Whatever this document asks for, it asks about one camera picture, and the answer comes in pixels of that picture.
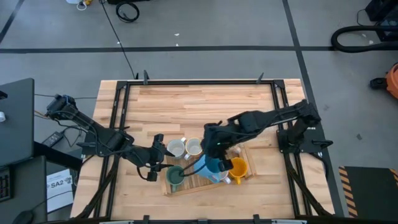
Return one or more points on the plain yellow mug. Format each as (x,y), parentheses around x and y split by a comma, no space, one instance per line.
(239,168)

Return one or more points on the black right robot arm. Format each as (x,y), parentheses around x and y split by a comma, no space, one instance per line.
(264,118)

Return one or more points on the green mug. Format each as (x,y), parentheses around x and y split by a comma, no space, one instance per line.
(175,178)

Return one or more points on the white tape roll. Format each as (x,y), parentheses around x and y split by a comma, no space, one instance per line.
(2,116)

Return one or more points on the black computer mouse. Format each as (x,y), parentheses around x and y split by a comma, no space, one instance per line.
(23,216)

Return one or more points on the black keyboard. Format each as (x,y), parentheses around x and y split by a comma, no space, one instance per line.
(4,186)

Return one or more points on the black mat hazard stripes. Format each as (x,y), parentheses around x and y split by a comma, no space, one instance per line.
(370,193)

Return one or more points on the black frame clamp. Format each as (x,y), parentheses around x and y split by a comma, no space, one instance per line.
(146,219)
(256,219)
(260,78)
(145,77)

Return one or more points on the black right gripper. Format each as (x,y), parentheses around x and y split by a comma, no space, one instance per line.
(217,140)

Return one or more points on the yellow dotted white mug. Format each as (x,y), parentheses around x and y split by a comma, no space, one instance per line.
(237,150)

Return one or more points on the black equipment case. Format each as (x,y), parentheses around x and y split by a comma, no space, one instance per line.
(385,12)

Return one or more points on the black caster wheel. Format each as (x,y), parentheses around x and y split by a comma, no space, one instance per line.
(377,83)

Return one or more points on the wooden slatted tray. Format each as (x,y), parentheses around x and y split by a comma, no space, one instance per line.
(190,183)

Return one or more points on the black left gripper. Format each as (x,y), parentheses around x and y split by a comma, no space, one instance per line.
(150,155)

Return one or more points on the black desk leg bar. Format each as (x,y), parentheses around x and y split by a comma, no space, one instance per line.
(59,157)

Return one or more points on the orange vacuum cleaner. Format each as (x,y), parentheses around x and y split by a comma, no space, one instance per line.
(394,81)

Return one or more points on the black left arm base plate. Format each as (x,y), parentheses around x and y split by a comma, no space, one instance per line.
(90,151)

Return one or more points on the white mug blue floral pattern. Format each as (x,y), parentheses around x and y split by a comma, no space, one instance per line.
(176,148)

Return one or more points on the pale patterned mug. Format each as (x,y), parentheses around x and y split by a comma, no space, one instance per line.
(227,180)

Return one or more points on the white and yellow plugs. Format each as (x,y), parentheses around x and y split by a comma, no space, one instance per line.
(87,2)

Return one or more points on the dark grey desk panel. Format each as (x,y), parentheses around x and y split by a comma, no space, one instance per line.
(15,124)

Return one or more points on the black aluminium table frame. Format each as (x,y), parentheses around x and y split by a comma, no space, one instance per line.
(202,82)

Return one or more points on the orange striped cream mug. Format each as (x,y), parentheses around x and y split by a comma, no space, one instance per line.
(193,146)

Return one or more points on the white paper sign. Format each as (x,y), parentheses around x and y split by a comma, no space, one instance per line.
(59,189)

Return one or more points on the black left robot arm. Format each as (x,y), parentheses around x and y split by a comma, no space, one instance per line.
(105,140)

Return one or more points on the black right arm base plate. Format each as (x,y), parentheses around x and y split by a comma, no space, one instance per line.
(311,144)

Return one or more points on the black power adapter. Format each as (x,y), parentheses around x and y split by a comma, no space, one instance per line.
(53,139)

